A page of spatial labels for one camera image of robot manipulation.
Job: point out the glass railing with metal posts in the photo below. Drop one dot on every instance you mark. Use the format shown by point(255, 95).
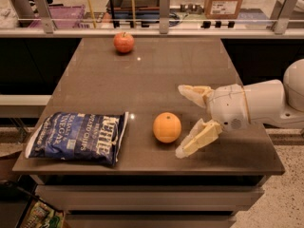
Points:
point(258, 19)

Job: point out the grey cabinet drawers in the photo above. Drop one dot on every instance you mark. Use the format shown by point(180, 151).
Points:
point(143, 206)

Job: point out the orange fruit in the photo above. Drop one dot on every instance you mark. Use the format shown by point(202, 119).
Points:
point(166, 127)

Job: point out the blue kettle chips bag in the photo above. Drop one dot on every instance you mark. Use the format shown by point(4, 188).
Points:
point(78, 136)

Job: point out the red apple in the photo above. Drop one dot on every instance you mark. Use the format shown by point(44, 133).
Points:
point(123, 42)

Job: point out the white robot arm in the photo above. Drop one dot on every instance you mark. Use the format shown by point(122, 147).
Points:
point(277, 103)

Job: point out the brown cardboard box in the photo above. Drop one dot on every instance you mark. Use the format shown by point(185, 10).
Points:
point(222, 9)

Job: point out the purple plastic crate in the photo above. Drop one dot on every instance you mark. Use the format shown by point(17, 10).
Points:
point(66, 17)

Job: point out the snack box on floor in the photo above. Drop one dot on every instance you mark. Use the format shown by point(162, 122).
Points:
point(41, 215)

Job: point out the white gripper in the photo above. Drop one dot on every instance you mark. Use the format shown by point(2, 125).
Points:
point(227, 106)

